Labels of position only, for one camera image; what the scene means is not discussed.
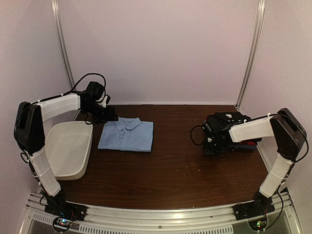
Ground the white plastic tub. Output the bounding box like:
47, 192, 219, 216
45, 121, 93, 181

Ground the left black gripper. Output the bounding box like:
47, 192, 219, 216
83, 101, 118, 124

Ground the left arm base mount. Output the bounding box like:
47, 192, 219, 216
44, 194, 87, 221

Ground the right aluminium frame post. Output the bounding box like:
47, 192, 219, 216
235, 0, 265, 111

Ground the left aluminium frame post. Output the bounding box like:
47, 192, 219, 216
51, 0, 75, 88

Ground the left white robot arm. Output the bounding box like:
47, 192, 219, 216
13, 81, 117, 197

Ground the aluminium frame post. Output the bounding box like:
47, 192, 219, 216
51, 0, 75, 88
235, 0, 265, 111

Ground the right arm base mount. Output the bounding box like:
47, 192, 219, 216
233, 194, 275, 220

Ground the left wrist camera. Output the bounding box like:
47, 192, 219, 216
97, 94, 111, 108

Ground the folded blue checked shirt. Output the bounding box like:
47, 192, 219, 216
229, 145, 257, 151

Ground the left circuit board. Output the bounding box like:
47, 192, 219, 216
52, 217, 73, 233

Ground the circuit board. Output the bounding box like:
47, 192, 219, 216
248, 218, 268, 232
52, 217, 73, 233

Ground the right circuit board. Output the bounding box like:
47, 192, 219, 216
248, 218, 268, 232

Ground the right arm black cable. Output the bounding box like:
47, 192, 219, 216
190, 124, 208, 147

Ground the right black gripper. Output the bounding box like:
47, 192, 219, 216
203, 139, 227, 156

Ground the folded black shirt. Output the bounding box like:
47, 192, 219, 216
202, 112, 262, 151

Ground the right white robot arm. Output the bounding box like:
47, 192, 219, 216
200, 108, 309, 215

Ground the light blue long sleeve shirt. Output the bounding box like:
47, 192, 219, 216
97, 117, 154, 152

